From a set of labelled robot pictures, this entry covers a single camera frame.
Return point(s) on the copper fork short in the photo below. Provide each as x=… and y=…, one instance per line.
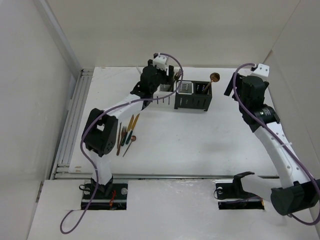
x=122, y=136

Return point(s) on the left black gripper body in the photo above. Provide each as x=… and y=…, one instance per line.
x=161, y=78

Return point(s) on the copper knife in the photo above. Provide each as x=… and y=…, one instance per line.
x=119, y=139

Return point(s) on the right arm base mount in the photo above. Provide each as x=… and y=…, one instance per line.
x=231, y=196

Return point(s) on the white insert bin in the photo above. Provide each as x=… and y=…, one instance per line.
x=185, y=87

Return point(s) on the small copper spoon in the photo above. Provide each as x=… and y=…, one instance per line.
x=132, y=139

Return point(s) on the black fork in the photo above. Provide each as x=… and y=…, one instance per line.
x=177, y=74

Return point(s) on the white utensil caddy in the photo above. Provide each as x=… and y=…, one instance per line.
x=166, y=103

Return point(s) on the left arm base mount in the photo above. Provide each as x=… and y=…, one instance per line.
x=114, y=199

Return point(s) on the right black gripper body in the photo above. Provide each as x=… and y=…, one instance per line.
x=239, y=83

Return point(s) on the black utensil caddy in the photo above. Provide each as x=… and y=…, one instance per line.
x=193, y=101

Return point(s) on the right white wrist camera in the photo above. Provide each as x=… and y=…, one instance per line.
x=260, y=70

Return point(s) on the aluminium rail frame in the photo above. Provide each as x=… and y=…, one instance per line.
x=67, y=141

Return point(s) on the grey insert bin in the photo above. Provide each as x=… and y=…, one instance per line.
x=166, y=88

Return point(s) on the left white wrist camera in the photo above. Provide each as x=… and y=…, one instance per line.
x=160, y=61

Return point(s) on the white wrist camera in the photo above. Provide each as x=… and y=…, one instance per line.
x=160, y=61
x=260, y=70

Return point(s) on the gold knife green handle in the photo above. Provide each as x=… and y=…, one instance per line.
x=127, y=131

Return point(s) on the large copper spoon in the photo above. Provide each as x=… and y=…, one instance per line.
x=214, y=78

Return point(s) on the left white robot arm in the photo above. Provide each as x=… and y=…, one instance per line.
x=100, y=133

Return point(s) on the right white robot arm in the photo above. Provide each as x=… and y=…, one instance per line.
x=297, y=189

